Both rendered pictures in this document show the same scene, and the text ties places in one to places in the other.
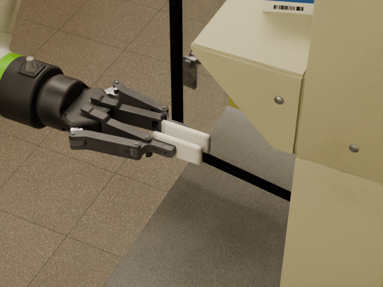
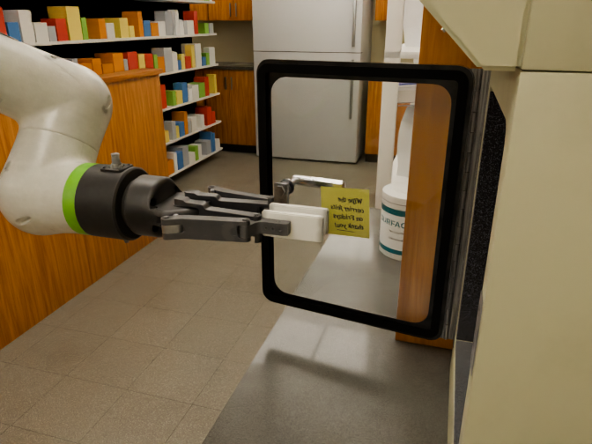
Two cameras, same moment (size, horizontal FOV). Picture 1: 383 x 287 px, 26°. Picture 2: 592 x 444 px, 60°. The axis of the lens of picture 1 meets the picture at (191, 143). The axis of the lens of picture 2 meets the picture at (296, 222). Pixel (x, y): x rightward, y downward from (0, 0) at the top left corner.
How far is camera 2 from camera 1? 0.61 m
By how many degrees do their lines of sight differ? 23
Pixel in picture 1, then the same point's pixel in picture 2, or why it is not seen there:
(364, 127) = not seen: outside the picture
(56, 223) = not seen: outside the picture
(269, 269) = (388, 403)
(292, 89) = not seen: outside the picture
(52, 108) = (141, 201)
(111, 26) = (184, 300)
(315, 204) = (550, 159)
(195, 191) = (291, 341)
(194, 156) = (314, 230)
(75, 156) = (158, 395)
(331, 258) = (572, 260)
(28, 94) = (112, 188)
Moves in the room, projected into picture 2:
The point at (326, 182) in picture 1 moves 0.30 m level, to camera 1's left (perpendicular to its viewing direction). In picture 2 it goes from (573, 105) to (85, 118)
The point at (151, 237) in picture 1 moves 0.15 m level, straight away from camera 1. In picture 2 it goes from (252, 386) to (239, 329)
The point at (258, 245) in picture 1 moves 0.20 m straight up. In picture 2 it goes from (368, 381) to (376, 260)
